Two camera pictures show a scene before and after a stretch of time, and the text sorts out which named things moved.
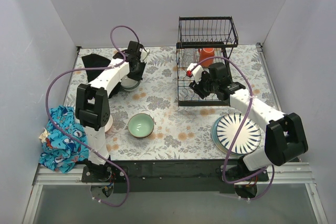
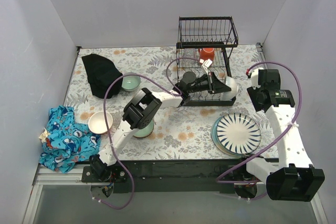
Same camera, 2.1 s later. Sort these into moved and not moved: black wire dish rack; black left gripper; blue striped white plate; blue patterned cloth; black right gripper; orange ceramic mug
Moved: black right gripper; black left gripper
Not moved: blue patterned cloth; blue striped white plate; orange ceramic mug; black wire dish rack
